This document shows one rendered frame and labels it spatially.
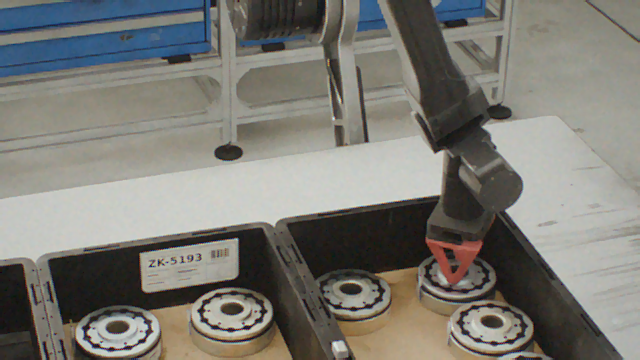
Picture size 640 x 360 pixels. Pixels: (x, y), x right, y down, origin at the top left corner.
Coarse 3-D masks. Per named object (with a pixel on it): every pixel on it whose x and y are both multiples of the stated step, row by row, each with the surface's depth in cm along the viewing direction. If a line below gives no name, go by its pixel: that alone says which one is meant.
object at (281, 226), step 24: (312, 216) 171; (336, 216) 171; (504, 216) 172; (288, 240) 166; (528, 240) 167; (312, 288) 157; (552, 288) 159; (576, 312) 154; (336, 336) 149; (600, 336) 150
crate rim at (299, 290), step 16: (240, 224) 169; (256, 224) 169; (144, 240) 166; (160, 240) 166; (176, 240) 166; (192, 240) 167; (272, 240) 166; (48, 256) 162; (64, 256) 162; (80, 256) 163; (288, 256) 163; (48, 272) 159; (288, 272) 160; (48, 288) 159; (304, 288) 157; (48, 304) 154; (304, 304) 155; (48, 320) 151; (320, 320) 152; (64, 336) 149; (320, 336) 149; (64, 352) 148
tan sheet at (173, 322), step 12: (156, 312) 169; (168, 312) 169; (180, 312) 170; (72, 324) 167; (168, 324) 167; (180, 324) 167; (276, 324) 168; (168, 336) 165; (180, 336) 165; (276, 336) 166; (168, 348) 163; (180, 348) 163; (192, 348) 163; (264, 348) 164; (276, 348) 164
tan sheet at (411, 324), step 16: (384, 272) 178; (400, 272) 178; (416, 272) 178; (400, 288) 175; (496, 288) 175; (400, 304) 172; (416, 304) 172; (400, 320) 169; (416, 320) 169; (432, 320) 169; (448, 320) 169; (352, 336) 166; (368, 336) 166; (384, 336) 166; (400, 336) 166; (416, 336) 166; (432, 336) 166; (368, 352) 163; (384, 352) 163; (400, 352) 163; (416, 352) 163; (432, 352) 163; (448, 352) 163
